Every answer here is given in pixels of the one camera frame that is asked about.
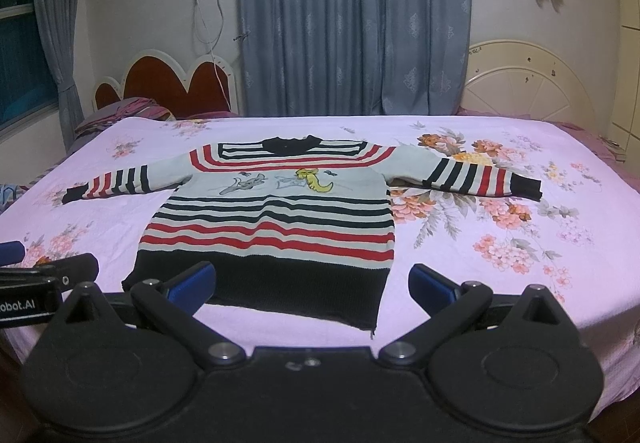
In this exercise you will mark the purple crumpled blanket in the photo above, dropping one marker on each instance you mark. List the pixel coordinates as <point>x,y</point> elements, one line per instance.
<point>102,119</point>

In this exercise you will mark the dark window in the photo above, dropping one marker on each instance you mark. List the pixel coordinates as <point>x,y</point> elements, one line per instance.
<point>25,78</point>

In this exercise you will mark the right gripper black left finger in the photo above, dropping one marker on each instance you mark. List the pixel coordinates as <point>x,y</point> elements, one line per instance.
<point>169,309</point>

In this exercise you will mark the red heart-shaped headboard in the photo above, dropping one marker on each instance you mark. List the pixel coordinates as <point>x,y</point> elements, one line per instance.
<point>208,85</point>

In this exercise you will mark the cream round headboard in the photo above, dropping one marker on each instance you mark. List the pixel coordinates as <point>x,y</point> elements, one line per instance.
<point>511,78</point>

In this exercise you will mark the pink floral bed sheet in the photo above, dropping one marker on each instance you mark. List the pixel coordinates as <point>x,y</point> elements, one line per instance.
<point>581,241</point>

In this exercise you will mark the cream wardrobe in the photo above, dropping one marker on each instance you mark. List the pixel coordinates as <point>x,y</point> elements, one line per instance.
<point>624,124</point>

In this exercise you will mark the striped knit children's sweater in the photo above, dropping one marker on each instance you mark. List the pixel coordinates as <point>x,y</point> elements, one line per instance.
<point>299,226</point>

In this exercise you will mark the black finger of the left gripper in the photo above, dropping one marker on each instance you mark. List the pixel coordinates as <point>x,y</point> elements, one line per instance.
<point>71,271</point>
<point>11,252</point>

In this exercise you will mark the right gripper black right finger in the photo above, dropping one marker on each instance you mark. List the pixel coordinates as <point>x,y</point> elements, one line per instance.
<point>452,308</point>

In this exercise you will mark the blue-grey centre curtain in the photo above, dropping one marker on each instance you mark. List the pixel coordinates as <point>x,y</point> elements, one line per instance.
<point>354,57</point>

